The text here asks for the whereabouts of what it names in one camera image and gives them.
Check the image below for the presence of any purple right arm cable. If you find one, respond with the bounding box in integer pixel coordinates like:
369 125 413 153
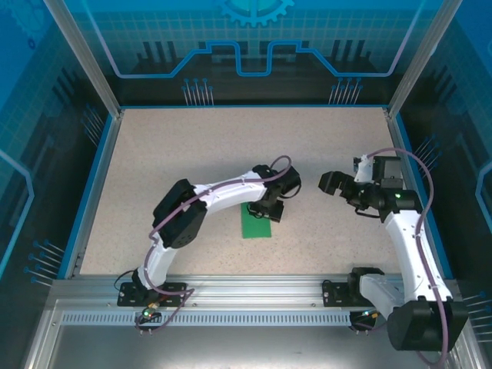
351 148 450 366

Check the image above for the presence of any slotted grey cable duct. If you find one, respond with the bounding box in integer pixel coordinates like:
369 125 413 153
60 311 387 327

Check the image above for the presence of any green paper sheet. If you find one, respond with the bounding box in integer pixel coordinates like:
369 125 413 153
241 202 273 240

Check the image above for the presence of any grey metal sheet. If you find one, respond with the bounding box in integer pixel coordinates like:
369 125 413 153
45 326 462 369

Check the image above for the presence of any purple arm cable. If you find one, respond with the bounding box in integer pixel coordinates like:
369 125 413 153
351 148 450 366
134 155 294 336

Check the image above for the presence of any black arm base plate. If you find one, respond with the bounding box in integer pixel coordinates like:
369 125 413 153
321 280 385 308
117 281 188 308

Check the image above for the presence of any aluminium mounting rail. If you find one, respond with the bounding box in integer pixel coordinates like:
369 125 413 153
52 274 460 308

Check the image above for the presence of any blue printed gear panel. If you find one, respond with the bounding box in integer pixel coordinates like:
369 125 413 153
63 0 443 107

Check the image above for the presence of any aluminium frame post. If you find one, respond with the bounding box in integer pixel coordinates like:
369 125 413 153
385 0 463 121
41 0 126 119

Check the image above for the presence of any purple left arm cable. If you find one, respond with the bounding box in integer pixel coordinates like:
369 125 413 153
134 155 294 336

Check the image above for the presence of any blue table edge strip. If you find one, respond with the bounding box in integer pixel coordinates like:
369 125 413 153
56 113 120 281
391 114 455 281

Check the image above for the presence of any blue printed side panel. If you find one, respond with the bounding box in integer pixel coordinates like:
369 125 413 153
0 0 116 369
399 0 492 369

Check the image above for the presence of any aluminium front frame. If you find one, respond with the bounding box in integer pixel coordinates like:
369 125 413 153
21 298 480 369

